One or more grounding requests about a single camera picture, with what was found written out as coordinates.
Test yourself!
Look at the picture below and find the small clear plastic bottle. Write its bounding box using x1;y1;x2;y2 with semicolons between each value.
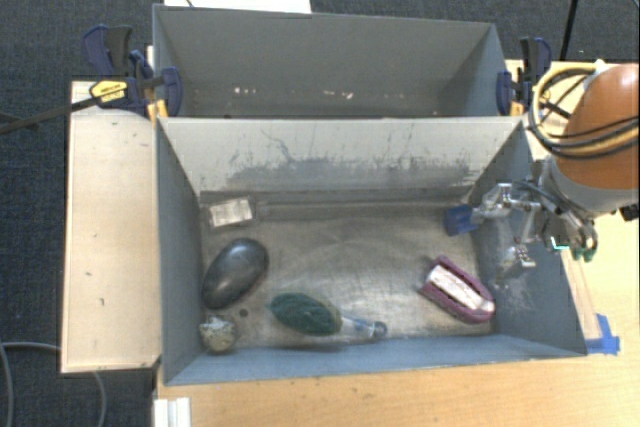
340;316;389;342

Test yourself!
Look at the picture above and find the small blue block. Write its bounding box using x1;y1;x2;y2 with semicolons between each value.
443;204;480;237

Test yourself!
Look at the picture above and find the black oval object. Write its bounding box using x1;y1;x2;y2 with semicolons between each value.
200;237;271;311

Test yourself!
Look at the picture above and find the beige speckled lump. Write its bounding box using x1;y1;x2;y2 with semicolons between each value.
198;314;238;356

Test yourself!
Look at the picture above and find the grey metal bin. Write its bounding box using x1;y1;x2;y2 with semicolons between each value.
151;3;589;387

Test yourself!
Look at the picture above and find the pale wood flat board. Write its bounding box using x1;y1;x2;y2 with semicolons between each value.
60;79;164;374

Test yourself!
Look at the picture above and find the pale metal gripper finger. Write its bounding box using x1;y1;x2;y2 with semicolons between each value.
491;244;537;290
468;182;516;225

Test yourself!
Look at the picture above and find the dark green knitted scrubber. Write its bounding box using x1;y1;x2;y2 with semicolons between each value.
269;292;343;338

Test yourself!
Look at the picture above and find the purple case with white filling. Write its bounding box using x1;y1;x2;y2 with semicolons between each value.
418;254;497;326

